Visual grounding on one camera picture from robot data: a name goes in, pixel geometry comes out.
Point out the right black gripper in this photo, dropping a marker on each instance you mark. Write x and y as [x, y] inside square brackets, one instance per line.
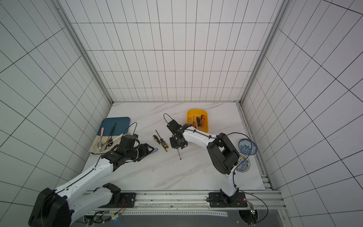
[177, 143]

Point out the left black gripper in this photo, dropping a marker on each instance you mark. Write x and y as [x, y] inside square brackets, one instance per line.
[144, 150]

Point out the black yellow dotted screwdriver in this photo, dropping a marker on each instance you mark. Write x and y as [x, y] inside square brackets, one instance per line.
[158, 134]

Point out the large black yellow screwdriver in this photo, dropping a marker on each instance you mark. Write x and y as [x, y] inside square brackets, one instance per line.
[161, 142]

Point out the short orange black screwdriver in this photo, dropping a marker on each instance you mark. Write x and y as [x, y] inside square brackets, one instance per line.
[194, 122]

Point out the slim black yellow-cap screwdriver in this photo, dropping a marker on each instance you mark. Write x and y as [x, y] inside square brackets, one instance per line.
[198, 122]

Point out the large orange black screwdriver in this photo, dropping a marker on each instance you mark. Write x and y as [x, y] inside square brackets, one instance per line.
[202, 120]

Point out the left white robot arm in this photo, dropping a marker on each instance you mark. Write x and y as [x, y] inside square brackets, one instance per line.
[62, 206]

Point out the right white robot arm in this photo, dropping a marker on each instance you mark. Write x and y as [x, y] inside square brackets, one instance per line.
[222, 152]

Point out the yellow plastic storage box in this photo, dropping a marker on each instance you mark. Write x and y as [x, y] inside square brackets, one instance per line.
[198, 113]

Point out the teal tray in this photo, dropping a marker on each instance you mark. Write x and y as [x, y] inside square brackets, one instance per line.
[122, 126]

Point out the metal spoon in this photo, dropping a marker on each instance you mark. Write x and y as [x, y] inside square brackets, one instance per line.
[106, 144]

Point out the beige cloth mat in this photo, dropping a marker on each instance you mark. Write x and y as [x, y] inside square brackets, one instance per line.
[95, 150]

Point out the blue white porcelain bowl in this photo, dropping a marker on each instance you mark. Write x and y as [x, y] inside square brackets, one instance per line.
[247, 147]

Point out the yellow blue patterned bowl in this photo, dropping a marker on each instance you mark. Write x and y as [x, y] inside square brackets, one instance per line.
[244, 164]

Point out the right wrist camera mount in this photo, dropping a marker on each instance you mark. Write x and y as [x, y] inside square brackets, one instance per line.
[176, 128]

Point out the dark handle utensil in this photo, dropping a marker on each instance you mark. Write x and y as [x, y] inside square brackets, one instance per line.
[111, 133]

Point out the pink handle spoon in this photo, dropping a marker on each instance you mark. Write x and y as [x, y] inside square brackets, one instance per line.
[101, 135]

